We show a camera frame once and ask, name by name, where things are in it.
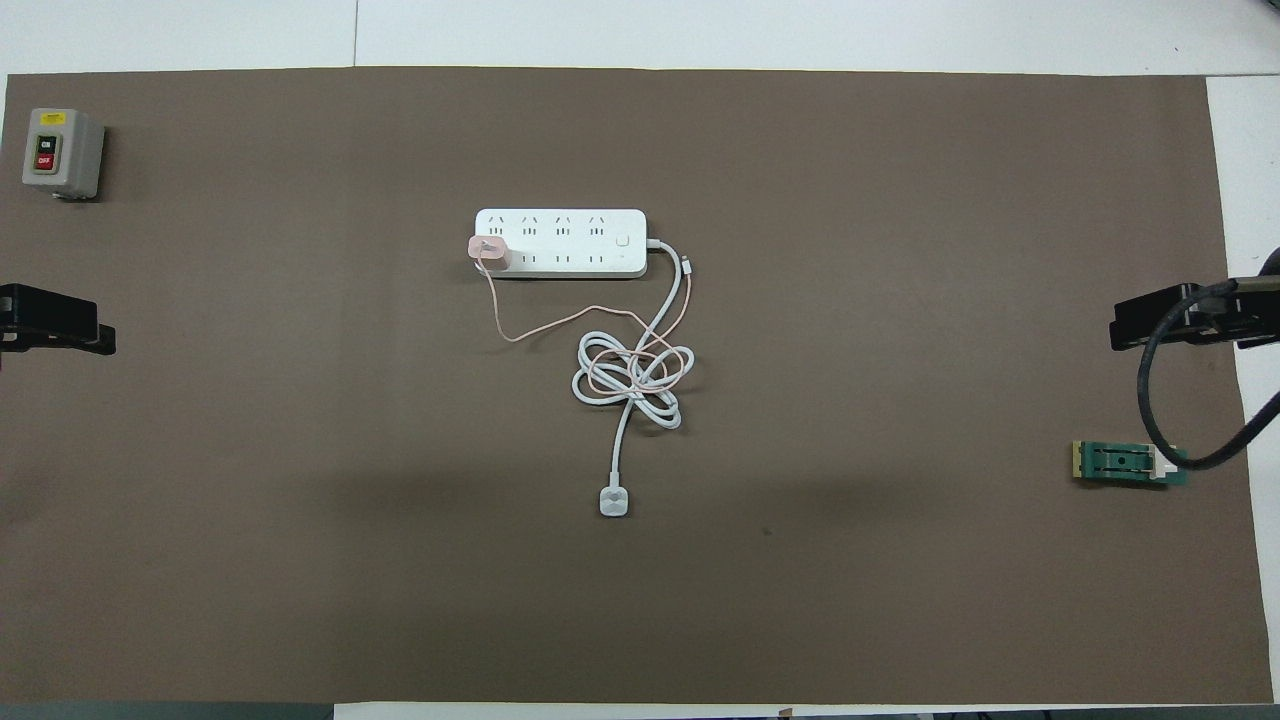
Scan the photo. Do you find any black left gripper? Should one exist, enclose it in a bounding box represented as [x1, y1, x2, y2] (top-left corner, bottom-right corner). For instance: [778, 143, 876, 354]
[0, 283, 118, 358]

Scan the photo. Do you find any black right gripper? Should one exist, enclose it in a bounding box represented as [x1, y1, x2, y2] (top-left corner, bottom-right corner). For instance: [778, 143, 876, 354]
[1107, 245, 1280, 353]

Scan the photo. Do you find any thin pink charging cable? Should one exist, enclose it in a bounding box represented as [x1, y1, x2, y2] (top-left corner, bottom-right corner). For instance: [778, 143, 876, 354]
[478, 245, 696, 401]

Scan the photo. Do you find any white power strip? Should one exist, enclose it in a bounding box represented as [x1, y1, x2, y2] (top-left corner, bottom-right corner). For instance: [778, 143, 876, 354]
[474, 207, 649, 280]

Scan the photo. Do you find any brown table mat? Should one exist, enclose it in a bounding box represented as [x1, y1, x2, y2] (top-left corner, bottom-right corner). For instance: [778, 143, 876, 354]
[0, 67, 1276, 706]

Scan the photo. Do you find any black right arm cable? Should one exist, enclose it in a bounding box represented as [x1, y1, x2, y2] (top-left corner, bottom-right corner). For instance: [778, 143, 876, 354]
[1138, 279, 1280, 471]

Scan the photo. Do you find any green knife switch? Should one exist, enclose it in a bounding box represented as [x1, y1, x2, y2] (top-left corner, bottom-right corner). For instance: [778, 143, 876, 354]
[1072, 440, 1191, 488]

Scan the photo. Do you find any grey on-off switch box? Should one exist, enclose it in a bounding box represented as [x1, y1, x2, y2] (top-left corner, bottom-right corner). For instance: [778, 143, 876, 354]
[22, 108, 106, 201]

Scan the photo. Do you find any white power strip cord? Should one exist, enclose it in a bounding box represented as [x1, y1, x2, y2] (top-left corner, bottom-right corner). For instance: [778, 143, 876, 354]
[572, 238, 697, 518]

